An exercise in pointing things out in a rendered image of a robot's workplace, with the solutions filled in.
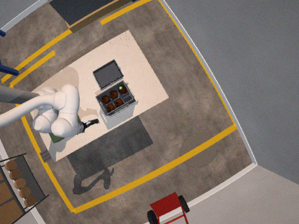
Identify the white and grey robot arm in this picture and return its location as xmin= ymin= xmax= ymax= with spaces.
xmin=0 ymin=84 xmax=84 ymax=138

